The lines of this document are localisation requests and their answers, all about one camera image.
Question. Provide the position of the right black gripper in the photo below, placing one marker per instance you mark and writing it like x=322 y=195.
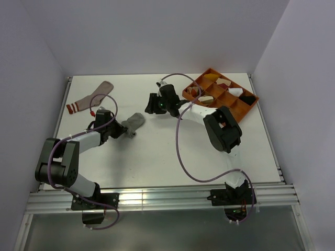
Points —
x=153 y=99

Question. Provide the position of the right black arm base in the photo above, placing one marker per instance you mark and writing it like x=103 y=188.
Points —
x=239 y=197

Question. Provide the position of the red beige rolled sock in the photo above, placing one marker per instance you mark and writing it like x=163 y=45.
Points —
x=223 y=83

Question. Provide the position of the orange compartment tray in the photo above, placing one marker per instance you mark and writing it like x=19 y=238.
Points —
x=248 y=117

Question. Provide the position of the white rolled sock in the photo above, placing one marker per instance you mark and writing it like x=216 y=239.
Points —
x=236 y=91

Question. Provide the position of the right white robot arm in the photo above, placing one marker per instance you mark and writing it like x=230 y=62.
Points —
x=222 y=129

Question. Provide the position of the beige brown rolled sock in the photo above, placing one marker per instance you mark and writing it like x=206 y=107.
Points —
x=206 y=100

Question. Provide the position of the beige sock with red stripes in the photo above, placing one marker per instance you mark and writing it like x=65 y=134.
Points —
x=92 y=100

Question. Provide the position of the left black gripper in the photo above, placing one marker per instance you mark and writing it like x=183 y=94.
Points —
x=120 y=129

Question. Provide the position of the aluminium frame rail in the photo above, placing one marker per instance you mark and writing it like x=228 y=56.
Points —
x=164 y=198

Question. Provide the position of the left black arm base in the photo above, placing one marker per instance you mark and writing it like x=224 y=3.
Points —
x=94 y=211

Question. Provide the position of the black rolled sock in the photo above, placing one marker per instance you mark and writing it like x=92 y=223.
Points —
x=249 y=100

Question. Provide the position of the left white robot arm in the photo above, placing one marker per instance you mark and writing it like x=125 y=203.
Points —
x=58 y=164

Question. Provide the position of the brown patterned rolled sock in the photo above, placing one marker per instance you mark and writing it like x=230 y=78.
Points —
x=194 y=91

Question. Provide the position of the grey sock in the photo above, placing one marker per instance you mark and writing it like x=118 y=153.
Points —
x=133 y=123

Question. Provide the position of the yellow rolled sock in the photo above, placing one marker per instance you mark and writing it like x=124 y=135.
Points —
x=212 y=77

